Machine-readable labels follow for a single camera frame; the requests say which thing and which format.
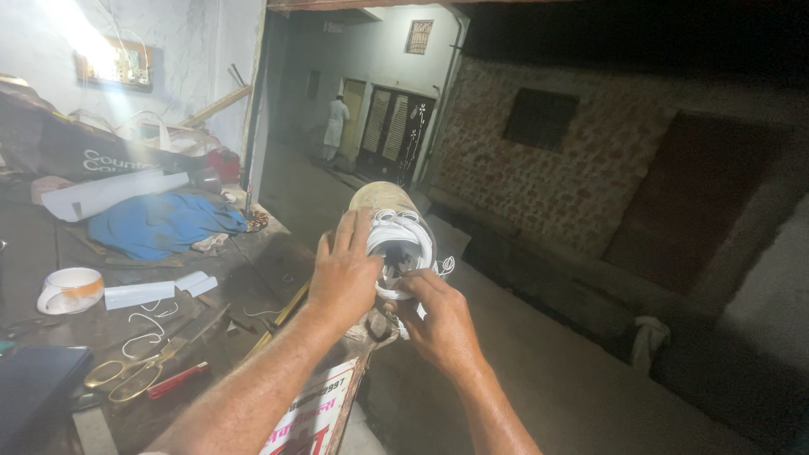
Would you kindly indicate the person's right hand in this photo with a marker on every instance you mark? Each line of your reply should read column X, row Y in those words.
column 442, row 325

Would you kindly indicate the white folded paper strip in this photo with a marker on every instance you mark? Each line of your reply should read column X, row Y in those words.
column 139, row 294

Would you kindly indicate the small white paper piece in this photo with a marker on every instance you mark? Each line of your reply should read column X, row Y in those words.
column 197, row 282

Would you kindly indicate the dark double door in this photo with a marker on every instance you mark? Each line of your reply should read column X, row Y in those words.
column 395, row 136

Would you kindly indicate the dark printed bag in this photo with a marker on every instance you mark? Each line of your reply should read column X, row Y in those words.
column 82, row 148

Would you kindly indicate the white ceramic cup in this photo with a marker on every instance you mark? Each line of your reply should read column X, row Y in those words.
column 69, row 290

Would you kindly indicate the printed signboard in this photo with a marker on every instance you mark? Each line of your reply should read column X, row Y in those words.
column 313, row 414

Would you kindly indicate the blue cloth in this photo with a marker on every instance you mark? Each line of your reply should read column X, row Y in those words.
column 161, row 224

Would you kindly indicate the person's left hand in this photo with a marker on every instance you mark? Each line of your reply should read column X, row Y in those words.
column 344, row 278

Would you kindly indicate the wooden stick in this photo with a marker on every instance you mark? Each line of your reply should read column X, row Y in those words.
column 215, row 106

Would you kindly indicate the wall switchboard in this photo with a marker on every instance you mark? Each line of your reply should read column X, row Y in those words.
column 115, row 65

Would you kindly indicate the red object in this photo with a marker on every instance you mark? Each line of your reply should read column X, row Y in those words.
column 224, row 165

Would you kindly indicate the person's right fingers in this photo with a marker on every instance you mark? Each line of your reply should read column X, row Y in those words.
column 414, row 290

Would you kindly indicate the copper wound stator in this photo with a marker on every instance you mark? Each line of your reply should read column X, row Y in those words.
column 256, row 221

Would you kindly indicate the white paper roll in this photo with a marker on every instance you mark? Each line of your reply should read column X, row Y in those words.
column 110, row 193

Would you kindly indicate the white drain pipe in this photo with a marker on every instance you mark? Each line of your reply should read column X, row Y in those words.
column 442, row 101

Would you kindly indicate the white cloth rag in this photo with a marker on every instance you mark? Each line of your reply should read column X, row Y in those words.
column 648, row 341

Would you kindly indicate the dark blue flat case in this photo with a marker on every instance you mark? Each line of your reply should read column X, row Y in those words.
column 35, row 392

